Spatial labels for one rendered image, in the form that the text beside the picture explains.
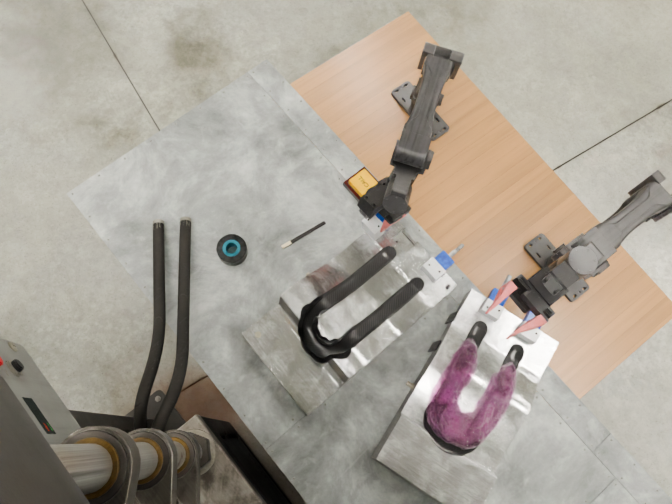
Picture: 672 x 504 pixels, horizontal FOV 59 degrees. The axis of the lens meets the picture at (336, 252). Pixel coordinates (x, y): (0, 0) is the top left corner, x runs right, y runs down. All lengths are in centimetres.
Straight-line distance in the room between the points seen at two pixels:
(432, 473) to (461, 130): 97
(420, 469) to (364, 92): 107
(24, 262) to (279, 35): 149
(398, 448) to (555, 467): 43
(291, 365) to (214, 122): 74
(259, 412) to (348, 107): 91
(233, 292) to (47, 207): 130
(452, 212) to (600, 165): 132
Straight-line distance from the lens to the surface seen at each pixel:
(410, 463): 147
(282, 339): 152
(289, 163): 173
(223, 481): 159
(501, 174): 181
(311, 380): 150
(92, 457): 78
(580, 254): 123
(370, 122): 181
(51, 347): 257
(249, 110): 181
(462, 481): 150
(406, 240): 160
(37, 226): 273
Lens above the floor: 236
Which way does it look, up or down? 73 degrees down
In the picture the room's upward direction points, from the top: 11 degrees clockwise
